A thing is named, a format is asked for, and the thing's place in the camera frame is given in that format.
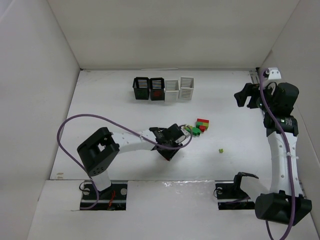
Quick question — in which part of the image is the green lime lego stack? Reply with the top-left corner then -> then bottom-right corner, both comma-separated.
185,125 -> 202,136

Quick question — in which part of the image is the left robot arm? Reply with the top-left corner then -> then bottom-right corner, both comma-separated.
77,123 -> 191,199

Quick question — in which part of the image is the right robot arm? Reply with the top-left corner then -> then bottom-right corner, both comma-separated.
234,82 -> 312,226

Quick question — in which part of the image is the red green lego stack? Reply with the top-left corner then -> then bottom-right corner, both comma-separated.
195,118 -> 210,132

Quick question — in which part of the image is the white slotted bin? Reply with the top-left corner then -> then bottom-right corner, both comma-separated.
179,76 -> 194,101
164,79 -> 180,103

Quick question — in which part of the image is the white slotted bin far right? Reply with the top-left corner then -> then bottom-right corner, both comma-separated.
179,76 -> 194,101

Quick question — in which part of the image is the black slotted bin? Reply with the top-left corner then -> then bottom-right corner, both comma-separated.
132,77 -> 150,100
149,77 -> 165,101

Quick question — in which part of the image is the black slotted bin far left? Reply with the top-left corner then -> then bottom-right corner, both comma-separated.
132,77 -> 150,100

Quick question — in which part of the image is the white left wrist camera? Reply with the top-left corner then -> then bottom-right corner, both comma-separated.
177,124 -> 193,146

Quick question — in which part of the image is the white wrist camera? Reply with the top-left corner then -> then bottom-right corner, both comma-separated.
177,124 -> 193,146
263,67 -> 282,81

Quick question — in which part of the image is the aluminium rail right side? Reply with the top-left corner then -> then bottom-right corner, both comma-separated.
249,69 -> 266,118

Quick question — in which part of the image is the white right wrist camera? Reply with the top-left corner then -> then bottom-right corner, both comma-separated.
263,67 -> 282,81

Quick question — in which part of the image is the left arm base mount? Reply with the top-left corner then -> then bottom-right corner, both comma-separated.
79,181 -> 128,211

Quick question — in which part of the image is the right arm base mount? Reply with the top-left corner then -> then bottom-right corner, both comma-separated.
213,180 -> 255,211

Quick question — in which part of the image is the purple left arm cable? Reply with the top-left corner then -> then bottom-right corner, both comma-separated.
56,113 -> 193,210

